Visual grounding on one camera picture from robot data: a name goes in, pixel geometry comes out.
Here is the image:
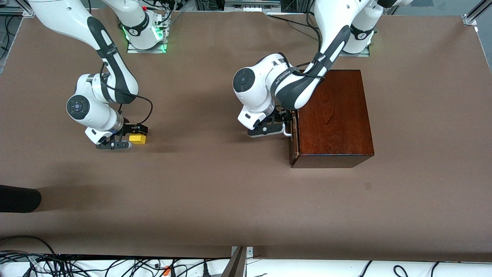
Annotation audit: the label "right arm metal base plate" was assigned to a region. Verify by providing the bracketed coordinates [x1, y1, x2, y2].
[127, 23, 166, 53]

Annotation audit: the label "metal frame with white strip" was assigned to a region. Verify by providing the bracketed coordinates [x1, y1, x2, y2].
[224, 0, 282, 13]

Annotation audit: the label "black cylindrical object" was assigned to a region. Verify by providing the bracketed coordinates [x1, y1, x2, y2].
[0, 185, 42, 213]

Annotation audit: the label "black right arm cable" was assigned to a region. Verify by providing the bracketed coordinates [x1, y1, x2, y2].
[100, 62, 153, 125]

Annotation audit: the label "small metal corner bracket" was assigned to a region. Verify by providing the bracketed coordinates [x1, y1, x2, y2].
[231, 246, 254, 266]

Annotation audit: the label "aluminium frame profile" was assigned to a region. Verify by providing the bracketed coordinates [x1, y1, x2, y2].
[462, 0, 492, 27]

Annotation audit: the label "dark brown wooden cabinet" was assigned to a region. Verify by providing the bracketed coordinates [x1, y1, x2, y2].
[289, 69, 375, 169]

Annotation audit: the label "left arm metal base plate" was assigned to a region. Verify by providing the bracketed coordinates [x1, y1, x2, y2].
[338, 45, 370, 57]

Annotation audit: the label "tangled black cables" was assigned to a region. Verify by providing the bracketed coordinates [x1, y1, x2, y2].
[0, 235, 231, 277]

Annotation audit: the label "black cable across table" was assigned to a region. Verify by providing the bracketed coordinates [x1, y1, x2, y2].
[267, 12, 321, 32]

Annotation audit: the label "wooden drawer with white handle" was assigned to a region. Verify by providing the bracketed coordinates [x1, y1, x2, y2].
[284, 110, 299, 165]

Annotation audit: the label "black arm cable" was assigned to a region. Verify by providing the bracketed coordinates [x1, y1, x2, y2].
[100, 62, 153, 125]
[277, 12, 327, 79]

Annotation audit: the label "white lower shelf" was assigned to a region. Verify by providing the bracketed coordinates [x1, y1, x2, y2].
[0, 254, 492, 277]

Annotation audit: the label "dark grey metal beam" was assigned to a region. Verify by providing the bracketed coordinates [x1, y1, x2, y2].
[221, 246, 247, 277]

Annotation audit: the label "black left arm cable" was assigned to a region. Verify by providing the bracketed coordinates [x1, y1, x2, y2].
[277, 12, 327, 79]

